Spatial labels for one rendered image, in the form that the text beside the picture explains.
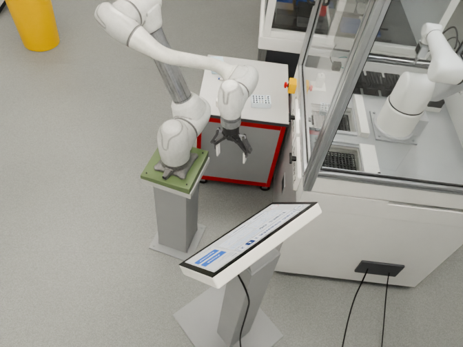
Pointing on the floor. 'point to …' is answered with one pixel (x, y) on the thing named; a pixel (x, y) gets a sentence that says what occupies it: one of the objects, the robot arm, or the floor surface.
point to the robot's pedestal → (177, 220)
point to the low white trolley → (262, 169)
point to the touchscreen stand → (231, 312)
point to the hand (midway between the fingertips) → (231, 156)
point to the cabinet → (359, 239)
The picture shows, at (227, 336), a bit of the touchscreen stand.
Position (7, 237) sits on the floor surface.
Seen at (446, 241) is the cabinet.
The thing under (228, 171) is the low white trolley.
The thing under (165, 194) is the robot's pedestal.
